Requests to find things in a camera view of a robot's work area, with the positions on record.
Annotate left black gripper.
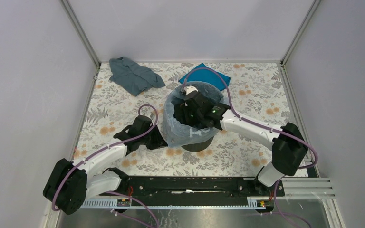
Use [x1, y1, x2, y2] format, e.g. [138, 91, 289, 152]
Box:
[139, 124, 168, 150]

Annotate light blue trash bag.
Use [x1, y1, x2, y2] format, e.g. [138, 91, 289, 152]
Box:
[162, 81, 228, 147]

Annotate black ribbed trash bin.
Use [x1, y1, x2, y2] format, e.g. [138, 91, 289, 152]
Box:
[181, 137, 214, 152]

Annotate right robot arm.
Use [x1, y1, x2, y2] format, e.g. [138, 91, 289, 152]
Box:
[173, 91, 308, 196]

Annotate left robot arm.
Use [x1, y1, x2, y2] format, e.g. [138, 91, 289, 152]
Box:
[43, 115, 167, 215]

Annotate grey-blue cloth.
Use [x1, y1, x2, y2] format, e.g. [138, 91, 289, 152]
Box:
[109, 57, 165, 96]

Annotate floral table mat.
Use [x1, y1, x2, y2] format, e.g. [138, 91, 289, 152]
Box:
[74, 63, 292, 177]

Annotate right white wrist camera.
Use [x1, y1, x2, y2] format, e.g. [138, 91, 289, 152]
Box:
[181, 85, 198, 99]

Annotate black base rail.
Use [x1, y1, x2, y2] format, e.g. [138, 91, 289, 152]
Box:
[108, 168, 285, 200]

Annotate white slotted cable duct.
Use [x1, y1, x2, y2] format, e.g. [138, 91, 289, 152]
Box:
[81, 195, 274, 210]

